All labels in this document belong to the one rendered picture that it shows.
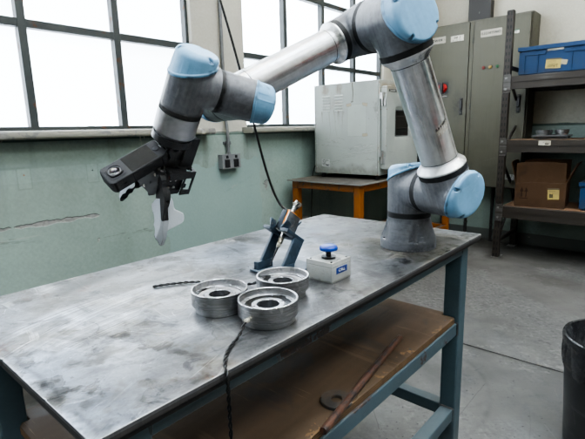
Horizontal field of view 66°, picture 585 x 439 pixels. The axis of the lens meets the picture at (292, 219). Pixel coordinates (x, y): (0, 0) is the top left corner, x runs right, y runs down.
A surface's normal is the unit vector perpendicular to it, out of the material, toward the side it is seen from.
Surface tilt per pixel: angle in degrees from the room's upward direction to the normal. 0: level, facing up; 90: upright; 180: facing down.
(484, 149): 90
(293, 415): 0
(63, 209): 90
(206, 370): 0
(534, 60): 90
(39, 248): 90
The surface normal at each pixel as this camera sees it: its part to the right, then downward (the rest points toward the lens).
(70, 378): -0.03, -0.98
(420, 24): 0.44, 0.04
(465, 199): 0.54, 0.27
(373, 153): -0.66, 0.16
